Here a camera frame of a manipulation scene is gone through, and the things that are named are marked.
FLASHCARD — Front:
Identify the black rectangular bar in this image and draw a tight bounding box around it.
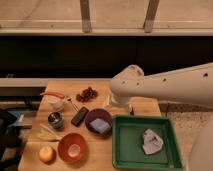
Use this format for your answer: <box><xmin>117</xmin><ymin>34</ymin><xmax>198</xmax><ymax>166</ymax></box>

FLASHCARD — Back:
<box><xmin>71</xmin><ymin>107</ymin><xmax>89</xmax><ymax>127</ymax></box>

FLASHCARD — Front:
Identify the dark red grape bunch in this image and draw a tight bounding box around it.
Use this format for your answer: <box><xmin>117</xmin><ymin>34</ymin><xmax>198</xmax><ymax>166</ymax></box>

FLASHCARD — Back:
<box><xmin>76</xmin><ymin>87</ymin><xmax>98</xmax><ymax>103</ymax></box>

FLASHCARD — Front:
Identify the black chair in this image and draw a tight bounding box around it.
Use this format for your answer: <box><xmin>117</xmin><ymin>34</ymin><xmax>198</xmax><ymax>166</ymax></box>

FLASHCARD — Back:
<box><xmin>0</xmin><ymin>108</ymin><xmax>22</xmax><ymax>171</ymax></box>

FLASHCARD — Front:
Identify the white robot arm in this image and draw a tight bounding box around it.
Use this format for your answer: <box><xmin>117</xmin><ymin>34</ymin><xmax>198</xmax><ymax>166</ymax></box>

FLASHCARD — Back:
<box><xmin>109</xmin><ymin>62</ymin><xmax>213</xmax><ymax>171</ymax></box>

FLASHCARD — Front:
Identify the red bowl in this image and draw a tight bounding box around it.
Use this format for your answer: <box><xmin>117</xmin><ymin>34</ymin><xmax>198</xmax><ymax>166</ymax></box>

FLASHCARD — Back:
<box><xmin>57</xmin><ymin>133</ymin><xmax>88</xmax><ymax>164</ymax></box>

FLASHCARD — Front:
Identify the small metal cup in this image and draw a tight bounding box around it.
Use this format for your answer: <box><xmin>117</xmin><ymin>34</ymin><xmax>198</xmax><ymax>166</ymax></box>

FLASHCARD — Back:
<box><xmin>48</xmin><ymin>112</ymin><xmax>63</xmax><ymax>129</ymax></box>

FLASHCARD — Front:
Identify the pale yellow banana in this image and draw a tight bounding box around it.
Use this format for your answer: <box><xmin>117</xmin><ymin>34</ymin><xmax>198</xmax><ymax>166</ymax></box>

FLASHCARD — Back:
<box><xmin>36</xmin><ymin>124</ymin><xmax>61</xmax><ymax>142</ymax></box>

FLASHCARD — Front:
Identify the blue sponge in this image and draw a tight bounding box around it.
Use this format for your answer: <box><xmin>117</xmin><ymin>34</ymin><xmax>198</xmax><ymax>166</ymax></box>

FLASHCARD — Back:
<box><xmin>90</xmin><ymin>118</ymin><xmax>110</xmax><ymax>134</ymax></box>

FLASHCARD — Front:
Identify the green plastic tray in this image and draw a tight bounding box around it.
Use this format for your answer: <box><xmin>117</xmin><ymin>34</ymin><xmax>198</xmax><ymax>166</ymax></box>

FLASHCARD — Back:
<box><xmin>112</xmin><ymin>115</ymin><xmax>184</xmax><ymax>171</ymax></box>

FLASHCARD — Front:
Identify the purple bowl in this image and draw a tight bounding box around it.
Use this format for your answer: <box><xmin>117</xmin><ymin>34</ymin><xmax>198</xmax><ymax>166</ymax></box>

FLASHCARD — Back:
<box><xmin>85</xmin><ymin>109</ymin><xmax>112</xmax><ymax>136</ymax></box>

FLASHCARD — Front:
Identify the yellow apple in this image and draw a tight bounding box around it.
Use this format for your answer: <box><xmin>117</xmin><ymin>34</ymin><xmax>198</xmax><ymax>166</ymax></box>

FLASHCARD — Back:
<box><xmin>38</xmin><ymin>145</ymin><xmax>54</xmax><ymax>163</ymax></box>

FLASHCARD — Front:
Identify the black marker pen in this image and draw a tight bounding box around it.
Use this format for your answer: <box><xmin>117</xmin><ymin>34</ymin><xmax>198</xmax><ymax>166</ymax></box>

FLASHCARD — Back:
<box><xmin>129</xmin><ymin>105</ymin><xmax>134</xmax><ymax>116</ymax></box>

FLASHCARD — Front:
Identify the crumpled white cloth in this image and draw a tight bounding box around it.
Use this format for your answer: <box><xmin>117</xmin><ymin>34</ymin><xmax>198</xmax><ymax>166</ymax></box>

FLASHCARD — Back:
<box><xmin>142</xmin><ymin>129</ymin><xmax>164</xmax><ymax>155</ymax></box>

